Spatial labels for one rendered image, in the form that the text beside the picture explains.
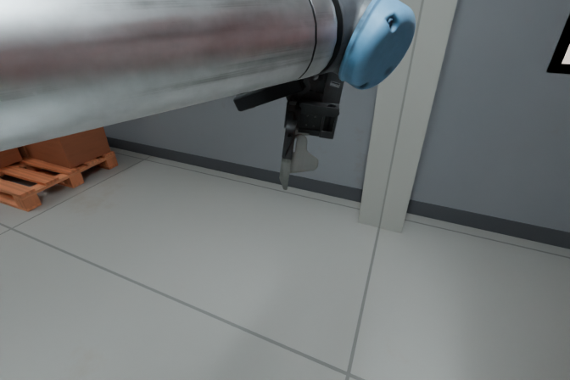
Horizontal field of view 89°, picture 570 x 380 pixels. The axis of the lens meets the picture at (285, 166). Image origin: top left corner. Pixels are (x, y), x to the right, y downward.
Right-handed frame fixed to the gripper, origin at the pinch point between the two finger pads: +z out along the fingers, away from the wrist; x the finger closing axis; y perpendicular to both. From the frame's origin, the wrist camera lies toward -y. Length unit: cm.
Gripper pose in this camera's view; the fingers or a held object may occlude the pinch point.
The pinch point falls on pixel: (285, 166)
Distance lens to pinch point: 54.3
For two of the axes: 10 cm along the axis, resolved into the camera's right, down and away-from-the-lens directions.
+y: 9.9, 1.4, -0.2
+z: -1.1, 8.3, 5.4
